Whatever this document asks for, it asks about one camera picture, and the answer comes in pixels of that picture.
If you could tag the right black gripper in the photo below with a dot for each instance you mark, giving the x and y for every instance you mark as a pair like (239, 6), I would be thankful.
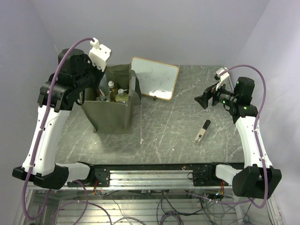
(203, 99)

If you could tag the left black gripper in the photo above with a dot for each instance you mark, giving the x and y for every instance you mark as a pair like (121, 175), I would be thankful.
(100, 74)

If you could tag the amber clear soap bottle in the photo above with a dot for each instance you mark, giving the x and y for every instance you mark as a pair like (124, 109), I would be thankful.
(113, 89)

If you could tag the yellow pump lotion bottle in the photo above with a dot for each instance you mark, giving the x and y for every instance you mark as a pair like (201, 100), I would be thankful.
(121, 95)

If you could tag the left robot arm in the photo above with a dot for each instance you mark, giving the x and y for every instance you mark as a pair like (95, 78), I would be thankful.
(77, 72)

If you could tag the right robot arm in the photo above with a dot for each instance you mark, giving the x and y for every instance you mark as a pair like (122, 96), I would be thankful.
(258, 179)

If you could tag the green canvas bag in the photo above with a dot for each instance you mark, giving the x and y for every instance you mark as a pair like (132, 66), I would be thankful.
(110, 117)

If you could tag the black beige slim tube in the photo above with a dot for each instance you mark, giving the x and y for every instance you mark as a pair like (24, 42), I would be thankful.
(202, 131)

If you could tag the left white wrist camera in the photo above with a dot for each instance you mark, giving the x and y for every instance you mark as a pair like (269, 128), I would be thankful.
(99, 54)

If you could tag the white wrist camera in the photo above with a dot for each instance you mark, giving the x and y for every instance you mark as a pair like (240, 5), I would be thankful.
(99, 54)
(221, 76)

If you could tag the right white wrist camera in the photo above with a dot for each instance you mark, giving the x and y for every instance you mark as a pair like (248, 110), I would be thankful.
(221, 76)

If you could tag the small whiteboard wooden frame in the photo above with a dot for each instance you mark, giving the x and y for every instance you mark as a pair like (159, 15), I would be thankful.
(156, 79)

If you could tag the aluminium rail frame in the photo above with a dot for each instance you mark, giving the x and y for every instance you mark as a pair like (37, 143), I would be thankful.
(158, 176)

